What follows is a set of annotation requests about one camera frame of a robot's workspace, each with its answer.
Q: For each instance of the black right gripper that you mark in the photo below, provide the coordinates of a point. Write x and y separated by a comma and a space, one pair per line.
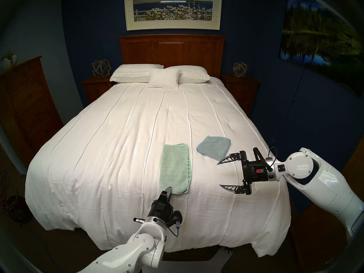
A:
257, 171

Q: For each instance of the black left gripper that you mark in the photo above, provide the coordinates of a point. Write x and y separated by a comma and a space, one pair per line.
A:
163, 211

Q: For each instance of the mint green hand towel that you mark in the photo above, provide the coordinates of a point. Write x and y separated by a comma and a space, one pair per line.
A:
175, 170

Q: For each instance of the light blue hand towel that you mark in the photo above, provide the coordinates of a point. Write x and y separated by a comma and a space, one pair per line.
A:
213, 146

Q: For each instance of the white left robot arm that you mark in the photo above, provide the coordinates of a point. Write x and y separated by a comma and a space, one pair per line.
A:
128, 252

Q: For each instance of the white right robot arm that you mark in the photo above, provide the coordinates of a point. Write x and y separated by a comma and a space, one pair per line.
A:
327, 184

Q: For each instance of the white bed comforter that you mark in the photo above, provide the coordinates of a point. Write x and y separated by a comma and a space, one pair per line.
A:
119, 133

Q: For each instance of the brown wooden nightstand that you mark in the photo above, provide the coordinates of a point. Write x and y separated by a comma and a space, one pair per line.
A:
241, 89
96, 89

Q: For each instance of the long white pillow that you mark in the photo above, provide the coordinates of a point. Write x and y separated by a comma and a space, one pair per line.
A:
194, 74
130, 73

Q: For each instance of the square pleated white pillow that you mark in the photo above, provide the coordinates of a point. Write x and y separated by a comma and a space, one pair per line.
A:
164, 79

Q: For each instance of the brown wooden headboard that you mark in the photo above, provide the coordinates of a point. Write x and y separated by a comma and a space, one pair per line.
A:
173, 50

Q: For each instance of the black round floor device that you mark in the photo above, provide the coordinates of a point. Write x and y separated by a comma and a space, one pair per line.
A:
20, 210

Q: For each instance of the forest lake canvas print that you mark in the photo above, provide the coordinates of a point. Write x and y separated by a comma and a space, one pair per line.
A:
318, 36

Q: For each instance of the brown wooden dresser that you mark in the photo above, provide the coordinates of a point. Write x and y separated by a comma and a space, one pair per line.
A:
28, 107

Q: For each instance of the framed flower seascape picture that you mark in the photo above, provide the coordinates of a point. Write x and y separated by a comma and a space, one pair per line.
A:
173, 6

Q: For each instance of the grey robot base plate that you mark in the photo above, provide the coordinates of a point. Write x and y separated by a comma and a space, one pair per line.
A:
220, 258

